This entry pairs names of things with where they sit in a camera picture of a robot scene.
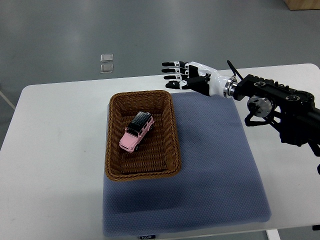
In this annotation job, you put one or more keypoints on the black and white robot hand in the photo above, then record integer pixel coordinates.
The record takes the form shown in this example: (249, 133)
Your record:
(195, 76)

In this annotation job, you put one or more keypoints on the pink toy car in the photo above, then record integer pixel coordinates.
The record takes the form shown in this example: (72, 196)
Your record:
(136, 130)

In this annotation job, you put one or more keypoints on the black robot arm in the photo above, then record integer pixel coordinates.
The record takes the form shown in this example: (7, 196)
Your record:
(289, 111)

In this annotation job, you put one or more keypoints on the brown wicker basket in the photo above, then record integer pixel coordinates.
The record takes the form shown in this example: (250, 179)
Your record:
(158, 154)

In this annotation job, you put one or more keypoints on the lower clear floor plate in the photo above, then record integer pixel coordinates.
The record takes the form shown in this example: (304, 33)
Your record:
(106, 68)

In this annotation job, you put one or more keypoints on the clear floor plate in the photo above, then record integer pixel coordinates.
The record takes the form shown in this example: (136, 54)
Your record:
(106, 57)
(106, 68)

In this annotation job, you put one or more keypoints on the upper clear floor plate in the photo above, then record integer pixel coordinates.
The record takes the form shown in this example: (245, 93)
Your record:
(106, 57)

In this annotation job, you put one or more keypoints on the blue textured mat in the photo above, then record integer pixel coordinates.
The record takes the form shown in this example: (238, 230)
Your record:
(218, 185)

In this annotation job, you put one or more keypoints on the wooden box corner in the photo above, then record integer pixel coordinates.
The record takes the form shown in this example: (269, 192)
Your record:
(297, 5)

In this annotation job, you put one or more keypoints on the white table leg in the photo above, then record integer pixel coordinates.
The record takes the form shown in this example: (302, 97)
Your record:
(273, 234)

